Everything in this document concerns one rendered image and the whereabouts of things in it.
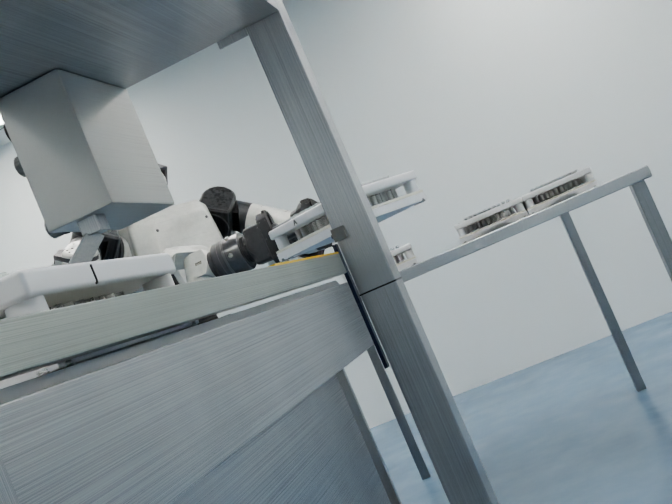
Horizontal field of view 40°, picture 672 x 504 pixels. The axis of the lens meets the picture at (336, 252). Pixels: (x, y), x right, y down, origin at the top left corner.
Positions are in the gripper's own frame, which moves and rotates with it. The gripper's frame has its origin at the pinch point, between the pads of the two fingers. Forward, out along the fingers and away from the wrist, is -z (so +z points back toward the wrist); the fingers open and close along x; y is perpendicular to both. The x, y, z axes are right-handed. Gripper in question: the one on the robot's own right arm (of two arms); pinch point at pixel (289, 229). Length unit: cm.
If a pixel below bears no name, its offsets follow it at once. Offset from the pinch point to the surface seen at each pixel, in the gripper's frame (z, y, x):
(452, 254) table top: -23, -74, 19
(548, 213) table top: -52, -78, 19
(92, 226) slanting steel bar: 5, 81, -3
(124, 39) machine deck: -10, 80, -24
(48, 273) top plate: -19, 140, 12
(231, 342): -21, 119, 20
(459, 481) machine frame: -23, 60, 52
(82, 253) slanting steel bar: 7, 82, 0
